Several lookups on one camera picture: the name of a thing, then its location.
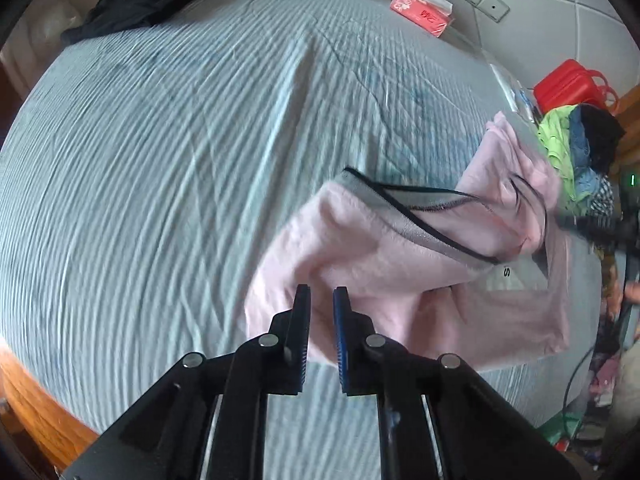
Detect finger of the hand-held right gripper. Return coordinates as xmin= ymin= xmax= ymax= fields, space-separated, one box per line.
xmin=556 ymin=214 xmax=640 ymax=256

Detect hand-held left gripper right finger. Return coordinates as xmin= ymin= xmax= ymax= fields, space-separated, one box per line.
xmin=333 ymin=286 xmax=583 ymax=480

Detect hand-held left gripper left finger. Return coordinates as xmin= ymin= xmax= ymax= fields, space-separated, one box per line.
xmin=60 ymin=284 xmax=312 ymax=480

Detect pink pants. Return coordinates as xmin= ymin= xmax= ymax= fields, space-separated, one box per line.
xmin=244 ymin=111 xmax=572 ymax=372

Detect pile of colourful clothes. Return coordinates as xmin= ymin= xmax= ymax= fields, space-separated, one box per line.
xmin=537 ymin=105 xmax=626 ymax=218

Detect red plastic container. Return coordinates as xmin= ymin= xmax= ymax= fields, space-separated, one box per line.
xmin=532 ymin=59 xmax=621 ymax=116

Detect clear plastic bag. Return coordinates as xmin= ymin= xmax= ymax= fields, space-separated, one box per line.
xmin=487 ymin=62 xmax=543 ymax=123

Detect striped light blue bed sheet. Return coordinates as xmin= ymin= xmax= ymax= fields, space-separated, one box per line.
xmin=0 ymin=0 xmax=608 ymax=480

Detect red tissue packet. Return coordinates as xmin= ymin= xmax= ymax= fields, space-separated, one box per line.
xmin=390 ymin=0 xmax=456 ymax=39

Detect black cloth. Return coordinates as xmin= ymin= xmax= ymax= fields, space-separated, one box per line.
xmin=61 ymin=0 xmax=229 ymax=45

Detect wooden bed frame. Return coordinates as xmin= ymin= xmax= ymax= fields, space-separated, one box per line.
xmin=0 ymin=345 xmax=98 ymax=473

